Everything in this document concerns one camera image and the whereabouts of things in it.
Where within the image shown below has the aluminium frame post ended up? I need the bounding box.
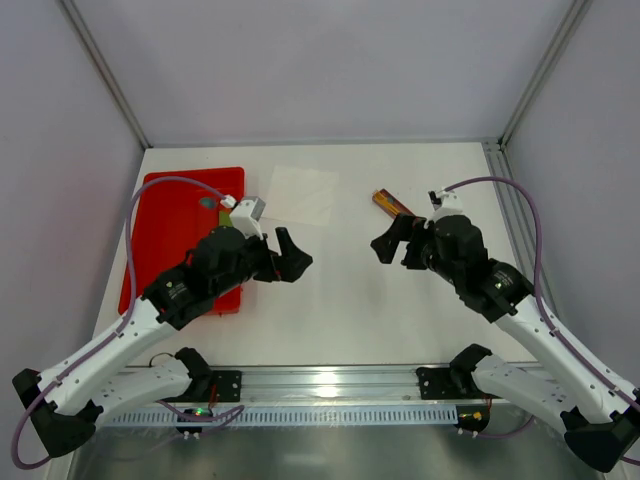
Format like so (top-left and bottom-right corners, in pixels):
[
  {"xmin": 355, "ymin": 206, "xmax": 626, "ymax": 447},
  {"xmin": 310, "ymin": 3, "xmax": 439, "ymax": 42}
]
[
  {"xmin": 498, "ymin": 0, "xmax": 593, "ymax": 149},
  {"xmin": 56, "ymin": 0, "xmax": 152, "ymax": 150}
]

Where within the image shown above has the white paper napkin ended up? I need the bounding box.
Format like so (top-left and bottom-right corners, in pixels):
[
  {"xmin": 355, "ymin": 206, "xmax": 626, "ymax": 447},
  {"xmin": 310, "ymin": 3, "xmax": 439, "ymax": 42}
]
[{"xmin": 263, "ymin": 166, "xmax": 339, "ymax": 226}]

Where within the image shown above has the red plastic tray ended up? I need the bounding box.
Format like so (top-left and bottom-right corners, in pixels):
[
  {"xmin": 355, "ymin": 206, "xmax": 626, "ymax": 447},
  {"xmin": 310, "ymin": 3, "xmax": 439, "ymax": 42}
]
[{"xmin": 118, "ymin": 167, "xmax": 245, "ymax": 315}]

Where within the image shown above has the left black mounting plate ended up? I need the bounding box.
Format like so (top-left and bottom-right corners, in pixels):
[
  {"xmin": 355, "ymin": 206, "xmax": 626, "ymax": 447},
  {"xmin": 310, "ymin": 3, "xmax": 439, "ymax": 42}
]
[{"xmin": 209, "ymin": 370, "xmax": 243, "ymax": 404}]

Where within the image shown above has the teal spoon in tray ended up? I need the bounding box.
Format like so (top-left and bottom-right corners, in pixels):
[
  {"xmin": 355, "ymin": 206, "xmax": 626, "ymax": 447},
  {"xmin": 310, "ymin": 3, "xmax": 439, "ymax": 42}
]
[{"xmin": 199, "ymin": 197, "xmax": 219, "ymax": 210}]

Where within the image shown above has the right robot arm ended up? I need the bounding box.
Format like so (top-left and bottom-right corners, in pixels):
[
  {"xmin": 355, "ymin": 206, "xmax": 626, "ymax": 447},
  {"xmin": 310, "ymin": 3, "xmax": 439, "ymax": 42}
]
[{"xmin": 371, "ymin": 214, "xmax": 639, "ymax": 473}]

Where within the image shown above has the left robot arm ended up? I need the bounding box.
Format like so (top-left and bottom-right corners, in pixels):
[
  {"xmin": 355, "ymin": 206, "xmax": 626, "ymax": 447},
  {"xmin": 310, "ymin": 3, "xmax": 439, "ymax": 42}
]
[{"xmin": 12, "ymin": 226, "xmax": 313, "ymax": 458}]

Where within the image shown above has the green rolled napkin bundle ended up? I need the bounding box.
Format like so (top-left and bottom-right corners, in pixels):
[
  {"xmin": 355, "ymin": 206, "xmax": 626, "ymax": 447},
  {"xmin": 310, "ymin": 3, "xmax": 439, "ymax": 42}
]
[{"xmin": 218, "ymin": 210, "xmax": 233, "ymax": 227}]

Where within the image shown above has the slotted cable duct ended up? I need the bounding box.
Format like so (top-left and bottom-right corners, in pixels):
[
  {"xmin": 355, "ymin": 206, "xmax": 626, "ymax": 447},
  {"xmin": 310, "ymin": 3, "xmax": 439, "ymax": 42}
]
[{"xmin": 107, "ymin": 404, "xmax": 458, "ymax": 428}]

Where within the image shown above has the right aluminium frame post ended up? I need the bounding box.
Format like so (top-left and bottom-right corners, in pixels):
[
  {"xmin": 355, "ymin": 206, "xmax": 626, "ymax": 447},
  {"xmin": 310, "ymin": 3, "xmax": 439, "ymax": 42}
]
[{"xmin": 498, "ymin": 0, "xmax": 593, "ymax": 149}]

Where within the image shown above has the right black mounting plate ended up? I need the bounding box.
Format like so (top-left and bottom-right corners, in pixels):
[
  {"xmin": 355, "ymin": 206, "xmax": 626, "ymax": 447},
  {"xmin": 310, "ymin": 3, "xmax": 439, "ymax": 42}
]
[{"xmin": 415, "ymin": 366, "xmax": 461, "ymax": 400}]

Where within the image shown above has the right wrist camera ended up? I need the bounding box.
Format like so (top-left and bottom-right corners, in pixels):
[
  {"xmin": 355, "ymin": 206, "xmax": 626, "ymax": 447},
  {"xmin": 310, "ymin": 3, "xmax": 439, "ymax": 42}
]
[{"xmin": 428, "ymin": 190, "xmax": 463, "ymax": 222}]

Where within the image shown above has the right side aluminium rail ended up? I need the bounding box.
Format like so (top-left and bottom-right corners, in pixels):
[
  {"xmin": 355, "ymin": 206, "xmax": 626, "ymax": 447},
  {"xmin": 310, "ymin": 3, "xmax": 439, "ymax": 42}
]
[{"xmin": 482, "ymin": 140, "xmax": 561, "ymax": 321}]

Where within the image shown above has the left aluminium frame post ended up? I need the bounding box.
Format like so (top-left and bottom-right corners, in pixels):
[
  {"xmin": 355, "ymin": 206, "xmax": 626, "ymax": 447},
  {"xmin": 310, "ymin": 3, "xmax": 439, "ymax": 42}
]
[{"xmin": 56, "ymin": 0, "xmax": 152, "ymax": 150}]

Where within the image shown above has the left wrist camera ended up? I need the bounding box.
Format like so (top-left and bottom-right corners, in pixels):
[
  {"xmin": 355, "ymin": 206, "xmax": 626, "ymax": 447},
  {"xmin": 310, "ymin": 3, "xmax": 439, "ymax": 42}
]
[{"xmin": 229, "ymin": 196, "xmax": 266, "ymax": 239}]

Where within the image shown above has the black mounting plate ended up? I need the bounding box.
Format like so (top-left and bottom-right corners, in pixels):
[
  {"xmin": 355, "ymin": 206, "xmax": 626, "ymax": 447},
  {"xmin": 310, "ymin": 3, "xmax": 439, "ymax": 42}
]
[
  {"xmin": 415, "ymin": 366, "xmax": 461, "ymax": 400},
  {"xmin": 209, "ymin": 370, "xmax": 243, "ymax": 404}
]

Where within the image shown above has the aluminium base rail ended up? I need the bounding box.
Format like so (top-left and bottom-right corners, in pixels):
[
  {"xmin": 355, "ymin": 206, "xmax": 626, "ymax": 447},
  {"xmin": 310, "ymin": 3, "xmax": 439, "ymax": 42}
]
[{"xmin": 175, "ymin": 364, "xmax": 489, "ymax": 404}]

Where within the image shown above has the brown utensil case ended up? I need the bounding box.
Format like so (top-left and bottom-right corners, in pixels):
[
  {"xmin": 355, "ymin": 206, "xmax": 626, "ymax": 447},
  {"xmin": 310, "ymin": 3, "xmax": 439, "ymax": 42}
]
[{"xmin": 372, "ymin": 189, "xmax": 413, "ymax": 218}]

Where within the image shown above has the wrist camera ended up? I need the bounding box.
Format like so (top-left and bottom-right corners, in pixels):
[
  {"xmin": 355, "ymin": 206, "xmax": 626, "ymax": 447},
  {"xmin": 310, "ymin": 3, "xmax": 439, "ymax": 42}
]
[
  {"xmin": 229, "ymin": 196, "xmax": 266, "ymax": 239},
  {"xmin": 428, "ymin": 190, "xmax": 463, "ymax": 222}
]

